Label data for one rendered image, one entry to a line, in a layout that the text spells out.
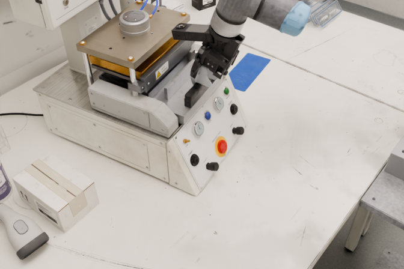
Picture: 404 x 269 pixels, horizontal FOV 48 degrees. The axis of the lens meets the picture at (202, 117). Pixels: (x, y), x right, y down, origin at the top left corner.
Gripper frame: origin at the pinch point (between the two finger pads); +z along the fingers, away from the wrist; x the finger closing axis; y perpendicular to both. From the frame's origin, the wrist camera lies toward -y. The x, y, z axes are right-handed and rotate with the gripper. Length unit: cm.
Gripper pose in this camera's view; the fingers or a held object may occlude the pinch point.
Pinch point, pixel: (193, 79)
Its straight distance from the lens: 121.5
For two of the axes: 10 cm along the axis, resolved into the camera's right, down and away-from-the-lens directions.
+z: -2.9, 6.0, 7.5
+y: 8.3, 5.5, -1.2
